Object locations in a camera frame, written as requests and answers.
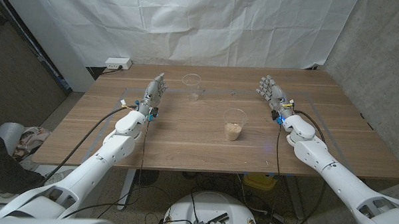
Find clear plastic cup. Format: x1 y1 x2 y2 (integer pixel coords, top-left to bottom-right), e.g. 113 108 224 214
181 73 202 103
222 108 249 142

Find white table leg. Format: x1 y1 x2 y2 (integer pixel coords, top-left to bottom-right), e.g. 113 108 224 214
117 168 138 211

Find black power cable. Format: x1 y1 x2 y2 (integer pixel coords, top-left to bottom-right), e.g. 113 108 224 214
100 64 124 76

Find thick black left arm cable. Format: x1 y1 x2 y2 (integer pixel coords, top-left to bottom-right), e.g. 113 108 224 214
39 102 138 190

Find grey table leg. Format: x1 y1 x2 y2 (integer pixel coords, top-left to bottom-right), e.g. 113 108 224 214
283 175 307 220

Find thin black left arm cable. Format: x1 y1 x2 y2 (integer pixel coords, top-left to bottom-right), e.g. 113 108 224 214
61 112 153 221

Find black round floor object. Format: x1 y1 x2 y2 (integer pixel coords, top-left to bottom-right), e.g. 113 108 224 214
133 169 161 188

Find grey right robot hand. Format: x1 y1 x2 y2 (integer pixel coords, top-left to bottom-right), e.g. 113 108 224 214
255 74 297 120

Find crumpled patterned cloth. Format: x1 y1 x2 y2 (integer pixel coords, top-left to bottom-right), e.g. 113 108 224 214
13 125 52 163

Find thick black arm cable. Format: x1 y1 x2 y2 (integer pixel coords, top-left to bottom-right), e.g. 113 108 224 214
292 109 327 144
39 102 138 190

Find white power strip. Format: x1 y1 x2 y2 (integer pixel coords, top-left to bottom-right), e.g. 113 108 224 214
104 57 133 71

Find yellow floor object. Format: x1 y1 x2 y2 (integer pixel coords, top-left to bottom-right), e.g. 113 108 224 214
242 173 279 191

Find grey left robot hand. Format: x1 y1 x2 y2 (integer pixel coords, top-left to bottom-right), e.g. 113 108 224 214
136 71 169 116

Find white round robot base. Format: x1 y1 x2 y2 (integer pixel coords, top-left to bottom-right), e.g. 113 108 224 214
162 189 260 224

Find person in dark clothing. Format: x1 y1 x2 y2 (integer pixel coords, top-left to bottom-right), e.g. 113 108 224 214
0 126 47 195

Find grey bubble wrap roll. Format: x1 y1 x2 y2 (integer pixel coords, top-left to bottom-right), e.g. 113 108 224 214
0 121 25 156

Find white robot torso edge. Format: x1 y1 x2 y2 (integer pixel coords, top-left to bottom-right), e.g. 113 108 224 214
0 215 118 224

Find white wrinkled backdrop sheet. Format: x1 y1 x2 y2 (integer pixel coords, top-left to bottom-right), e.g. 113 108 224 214
26 0 360 78

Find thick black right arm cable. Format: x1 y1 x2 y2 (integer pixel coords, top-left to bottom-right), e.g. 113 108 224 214
292 109 327 144

